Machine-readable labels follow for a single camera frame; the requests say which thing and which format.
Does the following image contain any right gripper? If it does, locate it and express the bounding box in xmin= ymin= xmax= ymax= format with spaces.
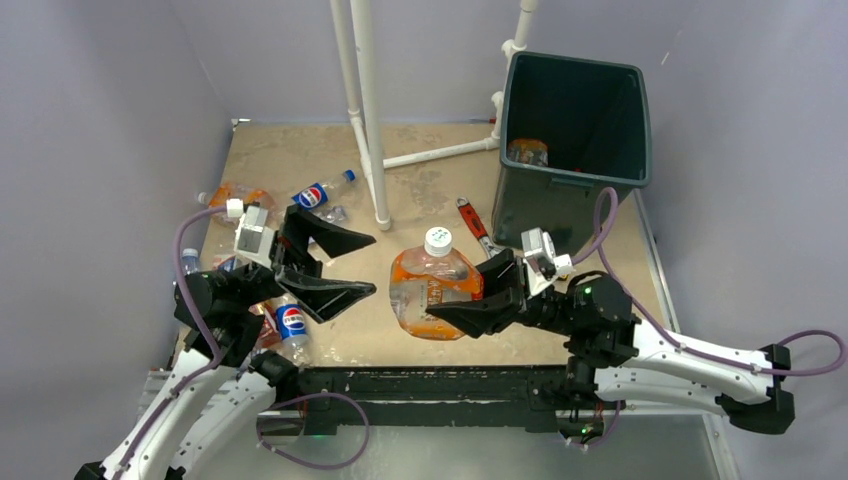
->
xmin=425 ymin=248 xmax=579 ymax=338

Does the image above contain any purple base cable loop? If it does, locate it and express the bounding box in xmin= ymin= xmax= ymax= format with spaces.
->
xmin=255 ymin=392 xmax=371 ymax=472

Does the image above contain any pepsi bottle near base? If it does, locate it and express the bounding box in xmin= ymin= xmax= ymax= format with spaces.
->
xmin=273 ymin=294 xmax=311 ymax=367

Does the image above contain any white pvc pipe frame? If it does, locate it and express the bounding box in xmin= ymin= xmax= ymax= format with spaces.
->
xmin=329 ymin=0 xmax=506 ymax=231

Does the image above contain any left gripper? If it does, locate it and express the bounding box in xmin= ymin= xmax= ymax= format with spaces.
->
xmin=235 ymin=203 xmax=376 ymax=317

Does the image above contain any crushed clear bottle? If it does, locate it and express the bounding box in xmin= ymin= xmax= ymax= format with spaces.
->
xmin=311 ymin=204 xmax=349 ymax=225

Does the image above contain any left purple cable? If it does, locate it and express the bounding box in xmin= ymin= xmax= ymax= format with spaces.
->
xmin=112 ymin=206 xmax=230 ymax=480

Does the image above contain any clear water bottle left edge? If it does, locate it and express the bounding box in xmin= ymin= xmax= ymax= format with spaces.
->
xmin=180 ymin=248 xmax=200 ymax=276

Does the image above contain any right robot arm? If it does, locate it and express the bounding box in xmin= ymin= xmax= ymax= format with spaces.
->
xmin=426 ymin=252 xmax=795 ymax=435

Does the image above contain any orange label bottle far left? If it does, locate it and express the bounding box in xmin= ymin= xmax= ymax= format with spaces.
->
xmin=196 ymin=182 xmax=279 ymax=225

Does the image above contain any red label squat bottle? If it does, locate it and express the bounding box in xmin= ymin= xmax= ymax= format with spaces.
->
xmin=389 ymin=226 xmax=483 ymax=341

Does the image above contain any dark green plastic bin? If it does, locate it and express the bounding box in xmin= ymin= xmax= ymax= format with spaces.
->
xmin=491 ymin=51 xmax=652 ymax=255

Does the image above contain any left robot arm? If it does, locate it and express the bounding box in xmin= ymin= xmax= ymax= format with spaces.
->
xmin=78 ymin=199 xmax=376 ymax=479

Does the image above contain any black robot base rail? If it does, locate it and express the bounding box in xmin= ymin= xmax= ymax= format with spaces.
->
xmin=266 ymin=361 xmax=622 ymax=438

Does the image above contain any red adjustable wrench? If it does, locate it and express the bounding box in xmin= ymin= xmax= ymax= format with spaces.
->
xmin=456 ymin=197 xmax=502 ymax=258

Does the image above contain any orange juice bottle white cap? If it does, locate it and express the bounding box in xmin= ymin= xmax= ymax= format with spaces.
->
xmin=506 ymin=138 xmax=549 ymax=167

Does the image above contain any pepsi bottle blue cap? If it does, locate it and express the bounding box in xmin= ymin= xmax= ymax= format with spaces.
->
xmin=291 ymin=170 xmax=356 ymax=210

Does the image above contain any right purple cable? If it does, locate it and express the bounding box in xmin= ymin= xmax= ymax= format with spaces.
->
xmin=570 ymin=187 xmax=848 ymax=377

